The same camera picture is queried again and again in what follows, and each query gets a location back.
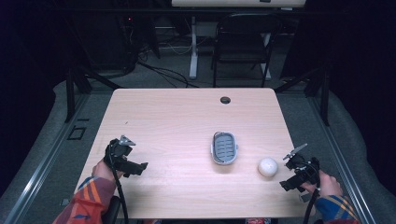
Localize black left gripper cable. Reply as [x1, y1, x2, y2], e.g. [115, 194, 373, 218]
[106, 146, 130, 224]

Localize black folding chair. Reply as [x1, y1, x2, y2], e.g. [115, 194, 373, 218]
[210, 12, 285, 89]

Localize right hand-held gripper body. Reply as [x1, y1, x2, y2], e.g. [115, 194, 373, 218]
[282, 143, 321, 189]

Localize grey and white soap dish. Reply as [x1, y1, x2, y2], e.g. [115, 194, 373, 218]
[210, 131, 239, 166]

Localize person's left hand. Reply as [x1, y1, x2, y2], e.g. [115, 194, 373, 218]
[92, 158, 125, 185]

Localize grey metal floor rail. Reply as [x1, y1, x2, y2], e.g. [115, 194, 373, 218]
[306, 92, 378, 224]
[2, 91, 92, 224]

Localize red packet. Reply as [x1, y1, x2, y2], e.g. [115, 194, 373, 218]
[245, 217, 273, 224]

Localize black floor cables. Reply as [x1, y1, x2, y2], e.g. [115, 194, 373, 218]
[124, 18, 200, 90]

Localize black metal frame stand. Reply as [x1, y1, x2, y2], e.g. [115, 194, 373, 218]
[273, 61, 332, 127]
[63, 64, 123, 124]

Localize white desk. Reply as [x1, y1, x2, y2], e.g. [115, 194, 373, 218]
[170, 0, 308, 80]

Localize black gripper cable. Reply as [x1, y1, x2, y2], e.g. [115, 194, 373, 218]
[106, 146, 130, 224]
[302, 186, 321, 224]

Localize person's right hand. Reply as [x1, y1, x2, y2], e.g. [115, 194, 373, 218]
[300, 169, 344, 198]

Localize white round soap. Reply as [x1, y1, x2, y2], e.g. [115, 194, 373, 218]
[257, 156, 279, 178]

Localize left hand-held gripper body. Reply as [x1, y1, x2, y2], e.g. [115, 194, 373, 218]
[104, 134, 137, 172]

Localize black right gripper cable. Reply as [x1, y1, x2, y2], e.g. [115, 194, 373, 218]
[302, 186, 321, 224]

